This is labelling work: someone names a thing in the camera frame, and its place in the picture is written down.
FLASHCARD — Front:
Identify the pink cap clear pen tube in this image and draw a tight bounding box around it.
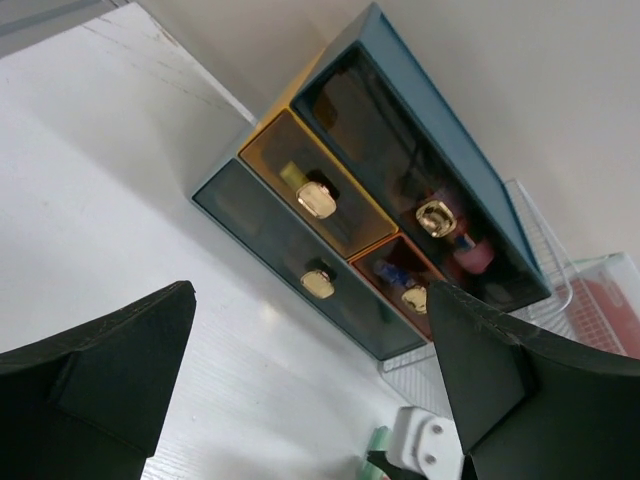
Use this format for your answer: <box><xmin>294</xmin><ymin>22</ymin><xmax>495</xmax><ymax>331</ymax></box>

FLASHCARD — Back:
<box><xmin>433</xmin><ymin>188</ymin><xmax>495</xmax><ymax>275</ymax></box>

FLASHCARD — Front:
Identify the clear mesh zipper pouch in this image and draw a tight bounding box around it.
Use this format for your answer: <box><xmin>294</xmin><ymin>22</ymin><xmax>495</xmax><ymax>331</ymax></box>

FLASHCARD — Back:
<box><xmin>566</xmin><ymin>252</ymin><xmax>639</xmax><ymax>359</ymax></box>

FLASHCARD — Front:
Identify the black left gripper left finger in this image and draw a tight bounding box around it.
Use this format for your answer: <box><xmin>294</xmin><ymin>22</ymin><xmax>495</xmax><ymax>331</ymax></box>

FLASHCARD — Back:
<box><xmin>1</xmin><ymin>281</ymin><xmax>195</xmax><ymax>479</ymax></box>

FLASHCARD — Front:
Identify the teal desktop drawer cabinet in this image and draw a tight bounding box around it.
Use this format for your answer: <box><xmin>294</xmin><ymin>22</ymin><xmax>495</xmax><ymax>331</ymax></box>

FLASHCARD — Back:
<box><xmin>192</xmin><ymin>4</ymin><xmax>551</xmax><ymax>361</ymax></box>

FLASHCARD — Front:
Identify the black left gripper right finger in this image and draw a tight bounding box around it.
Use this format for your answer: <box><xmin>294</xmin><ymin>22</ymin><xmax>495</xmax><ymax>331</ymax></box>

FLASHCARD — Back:
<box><xmin>427</xmin><ymin>281</ymin><xmax>639</xmax><ymax>480</ymax></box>

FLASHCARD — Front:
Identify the clear staples box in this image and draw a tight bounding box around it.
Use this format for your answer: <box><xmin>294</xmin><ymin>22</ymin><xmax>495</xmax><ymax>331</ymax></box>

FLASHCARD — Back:
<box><xmin>374</xmin><ymin>259</ymin><xmax>416</xmax><ymax>289</ymax></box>

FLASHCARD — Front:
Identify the aluminium rail frame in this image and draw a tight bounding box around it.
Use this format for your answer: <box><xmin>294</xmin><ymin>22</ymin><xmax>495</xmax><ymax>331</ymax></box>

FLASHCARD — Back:
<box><xmin>1</xmin><ymin>0</ymin><xmax>130</xmax><ymax>37</ymax></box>

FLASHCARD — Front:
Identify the white wire mesh file tray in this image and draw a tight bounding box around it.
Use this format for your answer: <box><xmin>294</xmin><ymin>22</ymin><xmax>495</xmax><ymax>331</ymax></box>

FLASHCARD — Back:
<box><xmin>375</xmin><ymin>177</ymin><xmax>581</xmax><ymax>406</ymax></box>

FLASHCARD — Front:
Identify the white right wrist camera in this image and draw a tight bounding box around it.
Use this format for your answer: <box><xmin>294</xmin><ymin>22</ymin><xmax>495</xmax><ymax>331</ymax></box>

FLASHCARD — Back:
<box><xmin>385</xmin><ymin>407</ymin><xmax>464</xmax><ymax>480</ymax></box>

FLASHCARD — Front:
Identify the yellow cap black highlighter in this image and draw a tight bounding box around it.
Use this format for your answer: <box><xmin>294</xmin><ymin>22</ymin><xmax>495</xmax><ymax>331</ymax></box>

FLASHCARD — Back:
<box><xmin>280</xmin><ymin>162</ymin><xmax>331</xmax><ymax>199</ymax></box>

